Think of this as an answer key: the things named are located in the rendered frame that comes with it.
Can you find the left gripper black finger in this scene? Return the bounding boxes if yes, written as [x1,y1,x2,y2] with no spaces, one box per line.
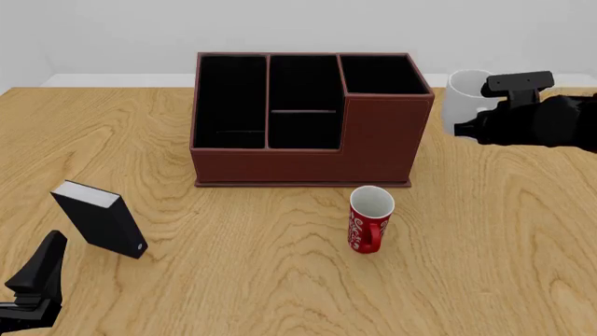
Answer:
[4,230,69,302]

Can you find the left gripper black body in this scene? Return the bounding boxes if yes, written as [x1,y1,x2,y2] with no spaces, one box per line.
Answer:
[0,295,64,332]

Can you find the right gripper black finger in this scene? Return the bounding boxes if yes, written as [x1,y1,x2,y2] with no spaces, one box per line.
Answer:
[453,117,489,143]

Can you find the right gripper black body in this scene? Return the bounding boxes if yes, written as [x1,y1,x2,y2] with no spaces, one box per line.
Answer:
[484,99,546,147]

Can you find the red-brown desk caddy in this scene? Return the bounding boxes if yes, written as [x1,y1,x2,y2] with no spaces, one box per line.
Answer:
[189,51,436,189]

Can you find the red mug with white print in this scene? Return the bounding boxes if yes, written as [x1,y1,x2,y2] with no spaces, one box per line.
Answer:
[346,185,396,254]

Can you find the flat plate on black stalk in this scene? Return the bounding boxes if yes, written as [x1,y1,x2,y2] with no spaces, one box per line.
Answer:
[479,70,556,105]

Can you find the black book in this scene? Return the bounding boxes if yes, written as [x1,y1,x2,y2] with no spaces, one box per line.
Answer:
[49,179,149,260]

